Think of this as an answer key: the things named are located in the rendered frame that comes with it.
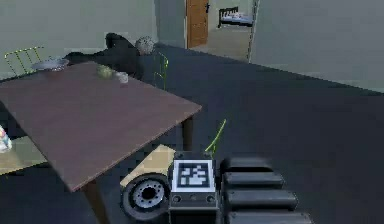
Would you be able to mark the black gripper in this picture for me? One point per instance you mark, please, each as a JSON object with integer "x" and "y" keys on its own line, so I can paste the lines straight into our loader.
{"x": 146, "y": 196}

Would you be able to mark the green round food item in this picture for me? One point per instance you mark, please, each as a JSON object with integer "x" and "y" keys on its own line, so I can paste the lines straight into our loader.
{"x": 105, "y": 71}

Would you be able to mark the black frame bed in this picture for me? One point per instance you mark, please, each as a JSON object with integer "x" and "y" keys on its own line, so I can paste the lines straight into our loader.
{"x": 235, "y": 17}

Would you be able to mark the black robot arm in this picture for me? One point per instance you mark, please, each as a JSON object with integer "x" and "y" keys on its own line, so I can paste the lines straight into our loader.
{"x": 250, "y": 193}

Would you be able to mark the brown wooden dining table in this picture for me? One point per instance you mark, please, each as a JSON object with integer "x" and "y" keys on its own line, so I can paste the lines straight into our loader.
{"x": 90, "y": 116}

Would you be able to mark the white patterned rounded object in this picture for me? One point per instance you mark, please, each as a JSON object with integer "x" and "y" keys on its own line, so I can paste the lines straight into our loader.
{"x": 4, "y": 140}

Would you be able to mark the grey speckled ball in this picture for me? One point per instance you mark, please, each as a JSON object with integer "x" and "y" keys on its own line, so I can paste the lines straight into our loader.
{"x": 144, "y": 45}

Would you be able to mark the brown wooden room door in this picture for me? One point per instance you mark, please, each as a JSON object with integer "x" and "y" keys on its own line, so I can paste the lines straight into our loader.
{"x": 196, "y": 21}

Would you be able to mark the grey shallow bowl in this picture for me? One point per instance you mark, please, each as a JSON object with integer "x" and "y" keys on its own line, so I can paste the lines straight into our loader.
{"x": 50, "y": 64}

